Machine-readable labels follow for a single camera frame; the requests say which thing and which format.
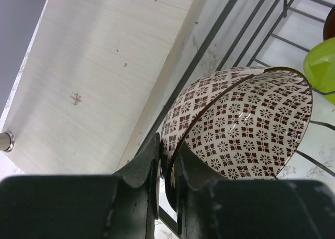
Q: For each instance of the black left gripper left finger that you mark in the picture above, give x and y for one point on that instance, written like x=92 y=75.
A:
x=121 y=205

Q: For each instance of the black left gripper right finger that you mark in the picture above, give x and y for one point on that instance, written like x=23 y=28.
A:
x=210 y=206

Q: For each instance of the red patterned white bowl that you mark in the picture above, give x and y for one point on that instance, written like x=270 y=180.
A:
x=244 y=123

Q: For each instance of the lime green plate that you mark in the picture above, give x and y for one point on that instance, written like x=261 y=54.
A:
x=319 y=68

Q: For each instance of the dark red patterned bowl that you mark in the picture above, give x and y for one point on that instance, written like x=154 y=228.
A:
x=329 y=25

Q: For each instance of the white side shelf table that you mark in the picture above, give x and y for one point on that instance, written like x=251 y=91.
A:
x=86 y=80

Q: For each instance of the black wire dish rack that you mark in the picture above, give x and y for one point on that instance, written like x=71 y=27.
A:
x=264 y=33

